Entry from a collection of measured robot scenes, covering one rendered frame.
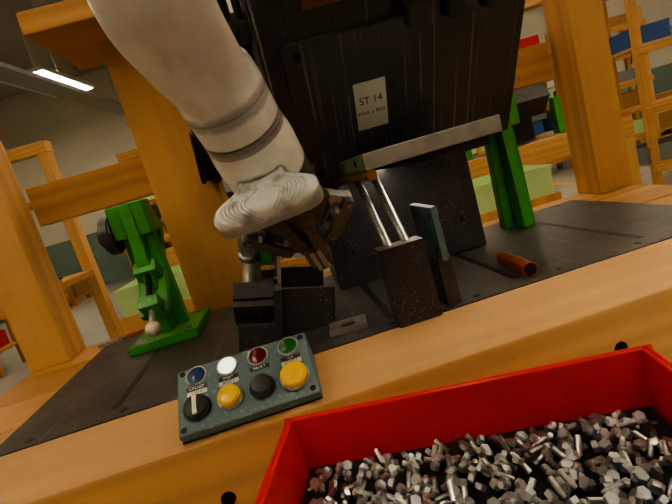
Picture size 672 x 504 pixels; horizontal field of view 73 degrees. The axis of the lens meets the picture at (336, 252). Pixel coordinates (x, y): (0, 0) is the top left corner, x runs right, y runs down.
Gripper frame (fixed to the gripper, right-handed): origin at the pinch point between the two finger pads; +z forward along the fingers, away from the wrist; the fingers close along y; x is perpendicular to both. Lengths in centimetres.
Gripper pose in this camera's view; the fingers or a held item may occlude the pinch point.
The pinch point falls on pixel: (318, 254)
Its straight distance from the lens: 52.4
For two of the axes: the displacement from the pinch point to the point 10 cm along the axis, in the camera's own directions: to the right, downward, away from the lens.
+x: 2.0, 7.5, -6.3
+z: 3.1, 5.6, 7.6
